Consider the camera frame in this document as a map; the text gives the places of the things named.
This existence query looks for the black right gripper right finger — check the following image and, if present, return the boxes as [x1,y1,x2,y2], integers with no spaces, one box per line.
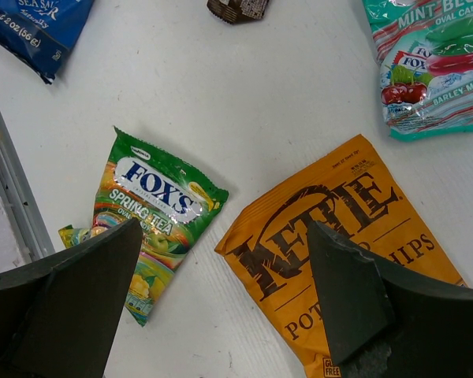
[307,222,473,377]

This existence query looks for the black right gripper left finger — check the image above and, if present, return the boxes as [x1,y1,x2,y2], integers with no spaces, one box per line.
[0,219,143,377]

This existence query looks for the blue Kettle chips bag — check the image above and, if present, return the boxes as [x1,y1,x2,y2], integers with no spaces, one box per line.
[0,0,94,84]

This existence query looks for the brown chocolate bar wrapper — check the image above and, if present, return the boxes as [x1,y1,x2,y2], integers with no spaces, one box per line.
[207,0,269,24]

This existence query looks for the orange Kettle chips bag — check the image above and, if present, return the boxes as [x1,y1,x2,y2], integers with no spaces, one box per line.
[216,135,464,377]

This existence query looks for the green Fox's candy bag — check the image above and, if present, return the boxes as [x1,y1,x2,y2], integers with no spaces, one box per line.
[58,129,229,325]

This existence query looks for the teal Fox's mint candy bag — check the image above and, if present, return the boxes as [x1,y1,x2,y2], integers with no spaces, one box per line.
[363,0,473,141]

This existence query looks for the aluminium front frame rail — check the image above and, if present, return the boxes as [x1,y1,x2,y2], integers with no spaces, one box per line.
[0,112,54,261]

